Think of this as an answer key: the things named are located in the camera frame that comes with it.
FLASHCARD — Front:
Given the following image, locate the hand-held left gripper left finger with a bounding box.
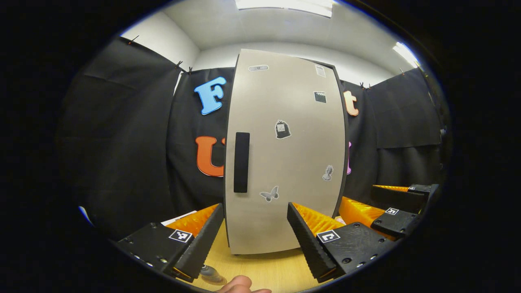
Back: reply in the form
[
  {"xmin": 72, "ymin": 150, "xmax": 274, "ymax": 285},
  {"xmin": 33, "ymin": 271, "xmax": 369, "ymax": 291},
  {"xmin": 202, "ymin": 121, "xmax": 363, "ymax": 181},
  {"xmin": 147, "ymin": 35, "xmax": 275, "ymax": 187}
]
[{"xmin": 116, "ymin": 203, "xmax": 225, "ymax": 282}]

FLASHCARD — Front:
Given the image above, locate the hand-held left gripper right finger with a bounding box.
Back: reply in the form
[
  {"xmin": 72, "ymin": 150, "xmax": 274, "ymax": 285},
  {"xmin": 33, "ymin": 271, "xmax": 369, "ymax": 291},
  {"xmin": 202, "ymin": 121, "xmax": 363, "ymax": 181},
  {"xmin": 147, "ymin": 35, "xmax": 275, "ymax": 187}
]
[{"xmin": 287, "ymin": 201, "xmax": 397, "ymax": 284}]

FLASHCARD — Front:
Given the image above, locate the round brown coaster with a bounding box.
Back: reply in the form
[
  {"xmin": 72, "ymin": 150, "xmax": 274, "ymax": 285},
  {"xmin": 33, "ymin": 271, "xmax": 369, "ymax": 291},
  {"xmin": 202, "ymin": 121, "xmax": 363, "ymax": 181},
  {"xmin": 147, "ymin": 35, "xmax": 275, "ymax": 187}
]
[{"xmin": 199, "ymin": 273, "xmax": 228, "ymax": 286}]

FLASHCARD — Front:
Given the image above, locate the grey cabinet door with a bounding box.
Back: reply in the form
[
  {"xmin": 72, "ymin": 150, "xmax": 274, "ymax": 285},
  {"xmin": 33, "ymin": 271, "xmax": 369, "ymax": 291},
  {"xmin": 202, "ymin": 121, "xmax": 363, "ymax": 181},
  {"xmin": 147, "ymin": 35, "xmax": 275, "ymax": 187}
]
[{"xmin": 223, "ymin": 49, "xmax": 347, "ymax": 256}]

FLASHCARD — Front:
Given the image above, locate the black cabinet door handle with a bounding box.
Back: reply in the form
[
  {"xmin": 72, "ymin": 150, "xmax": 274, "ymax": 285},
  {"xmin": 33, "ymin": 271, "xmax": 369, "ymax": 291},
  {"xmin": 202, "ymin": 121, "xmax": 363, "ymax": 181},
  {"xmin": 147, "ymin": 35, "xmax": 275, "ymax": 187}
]
[{"xmin": 233, "ymin": 131, "xmax": 250, "ymax": 193}]

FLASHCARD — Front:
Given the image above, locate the black backdrop cloth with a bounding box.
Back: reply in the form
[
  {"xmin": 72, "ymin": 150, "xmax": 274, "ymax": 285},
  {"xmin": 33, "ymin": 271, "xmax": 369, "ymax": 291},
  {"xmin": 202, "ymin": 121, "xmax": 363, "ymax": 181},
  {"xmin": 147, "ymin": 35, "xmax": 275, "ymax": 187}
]
[{"xmin": 57, "ymin": 36, "xmax": 450, "ymax": 241}]

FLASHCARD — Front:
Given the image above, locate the small ceiling light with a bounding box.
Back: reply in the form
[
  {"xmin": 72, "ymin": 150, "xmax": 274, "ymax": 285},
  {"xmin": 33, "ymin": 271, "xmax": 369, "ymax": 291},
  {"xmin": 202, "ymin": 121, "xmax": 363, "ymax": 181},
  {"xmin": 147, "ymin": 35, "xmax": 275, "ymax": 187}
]
[{"xmin": 393, "ymin": 42, "xmax": 420, "ymax": 69}]

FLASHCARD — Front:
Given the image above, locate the large ceiling light panel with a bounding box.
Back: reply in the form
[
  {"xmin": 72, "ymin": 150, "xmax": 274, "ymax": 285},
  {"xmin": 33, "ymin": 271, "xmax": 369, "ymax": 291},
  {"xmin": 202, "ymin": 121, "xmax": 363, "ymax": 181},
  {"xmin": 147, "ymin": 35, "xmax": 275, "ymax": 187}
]
[{"xmin": 235, "ymin": 0, "xmax": 334, "ymax": 17}]

